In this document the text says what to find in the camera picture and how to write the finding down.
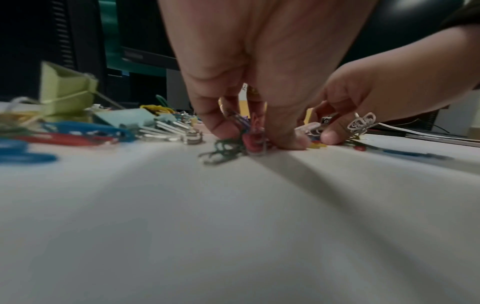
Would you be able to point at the person's left hand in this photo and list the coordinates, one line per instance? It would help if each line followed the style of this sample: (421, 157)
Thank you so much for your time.
(270, 53)

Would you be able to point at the person's right hand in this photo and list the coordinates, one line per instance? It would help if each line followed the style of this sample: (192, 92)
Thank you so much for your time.
(405, 80)

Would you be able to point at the yellow divided plastic bin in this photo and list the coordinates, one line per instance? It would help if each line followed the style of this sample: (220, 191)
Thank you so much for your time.
(244, 108)

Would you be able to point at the pile of colorful clips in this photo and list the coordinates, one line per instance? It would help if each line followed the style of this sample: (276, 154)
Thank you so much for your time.
(75, 130)

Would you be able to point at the black monitor stand base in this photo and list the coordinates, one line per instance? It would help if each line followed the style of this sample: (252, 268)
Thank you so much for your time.
(176, 89)

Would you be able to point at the black computer monitor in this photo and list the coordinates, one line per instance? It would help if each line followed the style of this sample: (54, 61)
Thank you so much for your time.
(150, 29)

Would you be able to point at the black desktop computer tower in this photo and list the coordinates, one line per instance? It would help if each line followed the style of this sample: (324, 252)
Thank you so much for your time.
(37, 44)

